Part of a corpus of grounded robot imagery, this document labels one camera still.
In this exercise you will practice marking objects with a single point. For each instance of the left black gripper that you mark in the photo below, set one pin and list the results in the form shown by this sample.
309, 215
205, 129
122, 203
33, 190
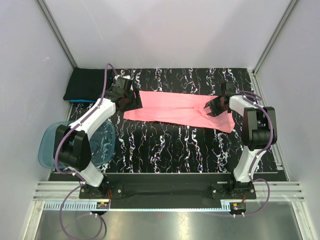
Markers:
136, 103

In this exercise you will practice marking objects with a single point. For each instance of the blue plastic bin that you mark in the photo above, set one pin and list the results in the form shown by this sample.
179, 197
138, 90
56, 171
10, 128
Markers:
102, 144

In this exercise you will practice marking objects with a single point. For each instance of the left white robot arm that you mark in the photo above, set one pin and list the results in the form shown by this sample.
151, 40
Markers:
72, 142

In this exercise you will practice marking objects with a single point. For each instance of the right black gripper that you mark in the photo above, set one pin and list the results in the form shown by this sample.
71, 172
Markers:
214, 112

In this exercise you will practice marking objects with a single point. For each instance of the aluminium frame rail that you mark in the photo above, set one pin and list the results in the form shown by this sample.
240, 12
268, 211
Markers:
55, 195

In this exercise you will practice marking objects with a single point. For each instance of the folded black t shirt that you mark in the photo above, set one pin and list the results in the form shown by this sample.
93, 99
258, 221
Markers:
87, 84

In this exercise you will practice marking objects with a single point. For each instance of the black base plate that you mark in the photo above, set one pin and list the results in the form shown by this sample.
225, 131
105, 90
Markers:
218, 186

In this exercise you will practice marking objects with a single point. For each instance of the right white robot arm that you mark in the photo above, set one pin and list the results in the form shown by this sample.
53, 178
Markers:
259, 131

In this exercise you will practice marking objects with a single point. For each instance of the folded blue t shirt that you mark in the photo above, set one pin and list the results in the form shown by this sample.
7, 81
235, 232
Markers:
82, 101

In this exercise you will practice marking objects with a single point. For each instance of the pink t shirt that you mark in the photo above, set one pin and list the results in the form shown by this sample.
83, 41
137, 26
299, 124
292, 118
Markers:
180, 108

